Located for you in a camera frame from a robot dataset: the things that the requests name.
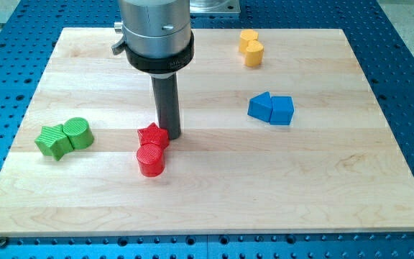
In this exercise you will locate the black clamp ring mount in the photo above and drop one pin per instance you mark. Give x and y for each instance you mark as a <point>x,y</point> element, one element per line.
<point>156,66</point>

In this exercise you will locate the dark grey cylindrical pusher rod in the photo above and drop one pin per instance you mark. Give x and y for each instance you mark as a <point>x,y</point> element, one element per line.
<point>165,89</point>

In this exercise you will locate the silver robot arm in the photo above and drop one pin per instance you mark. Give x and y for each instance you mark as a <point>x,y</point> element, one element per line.
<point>158,40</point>

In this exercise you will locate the red star block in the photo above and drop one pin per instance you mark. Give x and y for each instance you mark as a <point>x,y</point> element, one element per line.
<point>153,134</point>

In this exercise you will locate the red cylinder block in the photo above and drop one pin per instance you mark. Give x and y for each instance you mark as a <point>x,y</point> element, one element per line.
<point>150,158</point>

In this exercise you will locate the yellow heart block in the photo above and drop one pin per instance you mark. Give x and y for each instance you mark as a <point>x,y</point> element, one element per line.
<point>246,35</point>

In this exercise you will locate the yellow cylinder block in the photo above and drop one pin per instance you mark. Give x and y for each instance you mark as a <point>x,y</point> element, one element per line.
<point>254,52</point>

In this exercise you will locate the blue triangle block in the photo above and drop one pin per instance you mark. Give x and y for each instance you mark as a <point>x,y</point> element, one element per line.
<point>260,107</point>

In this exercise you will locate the green cylinder block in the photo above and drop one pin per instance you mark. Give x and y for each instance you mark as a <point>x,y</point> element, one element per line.
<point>78,132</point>

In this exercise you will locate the blue cube block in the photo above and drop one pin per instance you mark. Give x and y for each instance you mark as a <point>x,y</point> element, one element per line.
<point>282,110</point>

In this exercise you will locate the green star block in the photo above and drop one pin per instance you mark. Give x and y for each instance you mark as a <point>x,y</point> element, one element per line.
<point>53,142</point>

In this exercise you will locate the light wooden board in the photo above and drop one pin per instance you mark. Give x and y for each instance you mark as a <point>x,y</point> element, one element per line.
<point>336,168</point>

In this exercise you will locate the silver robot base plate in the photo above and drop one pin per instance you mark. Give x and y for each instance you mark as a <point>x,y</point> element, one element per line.
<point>215,6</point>

